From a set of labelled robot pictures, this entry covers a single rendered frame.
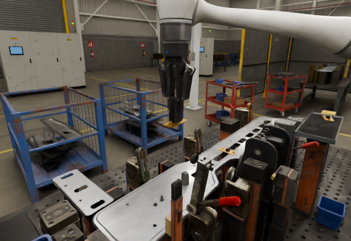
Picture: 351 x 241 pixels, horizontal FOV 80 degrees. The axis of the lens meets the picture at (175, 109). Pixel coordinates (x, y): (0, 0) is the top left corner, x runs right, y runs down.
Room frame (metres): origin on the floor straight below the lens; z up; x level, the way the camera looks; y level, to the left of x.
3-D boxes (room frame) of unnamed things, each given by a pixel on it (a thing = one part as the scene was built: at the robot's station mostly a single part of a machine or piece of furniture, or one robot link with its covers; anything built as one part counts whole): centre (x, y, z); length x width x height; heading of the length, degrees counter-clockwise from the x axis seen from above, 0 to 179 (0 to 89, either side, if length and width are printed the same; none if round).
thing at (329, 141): (0.90, -0.67, 1.16); 0.37 x 0.14 x 0.02; 139
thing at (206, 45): (11.74, -1.57, 1.22); 0.80 x 0.54 x 2.45; 45
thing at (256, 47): (6.60, -2.86, 1.00); 3.44 x 0.14 x 2.00; 134
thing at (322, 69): (5.42, -3.94, 0.57); 1.86 x 0.90 x 1.14; 137
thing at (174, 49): (0.63, 0.00, 1.46); 0.08 x 0.07 x 0.09; 50
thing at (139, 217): (0.96, -0.27, 1.00); 1.38 x 0.22 x 0.02; 139
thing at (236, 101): (3.66, -0.97, 0.49); 0.81 x 0.47 x 0.97; 28
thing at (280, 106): (4.71, -2.49, 0.49); 0.81 x 0.46 x 0.97; 122
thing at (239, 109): (1.51, -0.51, 0.88); 0.15 x 0.11 x 0.36; 49
